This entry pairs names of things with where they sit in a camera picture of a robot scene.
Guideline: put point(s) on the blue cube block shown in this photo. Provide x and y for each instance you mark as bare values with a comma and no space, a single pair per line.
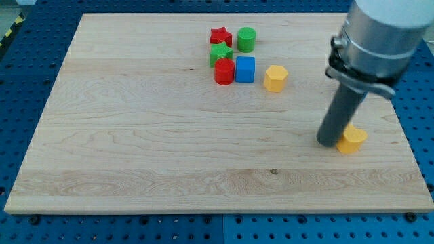
245,68

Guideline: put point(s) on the red star block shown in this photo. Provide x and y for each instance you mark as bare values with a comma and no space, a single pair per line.
221,35

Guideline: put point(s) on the green star block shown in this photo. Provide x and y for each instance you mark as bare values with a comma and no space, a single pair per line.
218,51

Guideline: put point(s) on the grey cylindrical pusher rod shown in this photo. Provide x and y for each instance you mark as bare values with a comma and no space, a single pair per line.
340,112

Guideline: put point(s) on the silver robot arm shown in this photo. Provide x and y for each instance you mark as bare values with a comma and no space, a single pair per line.
376,42

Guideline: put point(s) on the red cylinder block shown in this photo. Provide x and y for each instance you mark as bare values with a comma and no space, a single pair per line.
224,70

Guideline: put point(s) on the yellow hexagon block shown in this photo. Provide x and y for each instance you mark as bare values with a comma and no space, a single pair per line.
275,78

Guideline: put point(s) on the green cylinder block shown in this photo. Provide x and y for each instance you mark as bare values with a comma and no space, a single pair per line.
246,39

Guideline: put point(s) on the light wooden board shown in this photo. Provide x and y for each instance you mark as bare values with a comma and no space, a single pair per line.
136,124

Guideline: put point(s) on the yellow heart block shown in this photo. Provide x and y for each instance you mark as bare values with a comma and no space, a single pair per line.
351,140

